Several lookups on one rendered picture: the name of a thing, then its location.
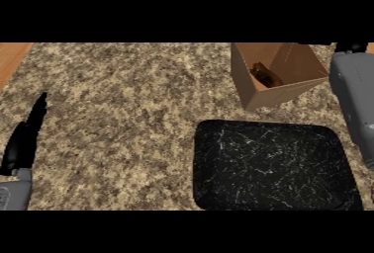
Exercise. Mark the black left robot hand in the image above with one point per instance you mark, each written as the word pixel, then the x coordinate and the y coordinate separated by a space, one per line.
pixel 23 145

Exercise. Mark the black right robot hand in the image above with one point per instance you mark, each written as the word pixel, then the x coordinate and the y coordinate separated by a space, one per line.
pixel 350 46

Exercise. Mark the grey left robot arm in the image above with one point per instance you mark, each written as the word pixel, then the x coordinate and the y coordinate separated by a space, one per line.
pixel 14 191

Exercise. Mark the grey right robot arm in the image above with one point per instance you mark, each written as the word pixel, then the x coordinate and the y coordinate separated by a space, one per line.
pixel 357 99

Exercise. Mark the brown cardboard box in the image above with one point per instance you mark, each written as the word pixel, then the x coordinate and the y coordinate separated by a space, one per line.
pixel 272 75

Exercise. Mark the brown sweet potato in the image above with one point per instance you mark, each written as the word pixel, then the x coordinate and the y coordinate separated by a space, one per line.
pixel 266 76

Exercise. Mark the black marbled tray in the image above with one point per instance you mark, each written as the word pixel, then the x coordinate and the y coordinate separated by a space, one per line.
pixel 272 166

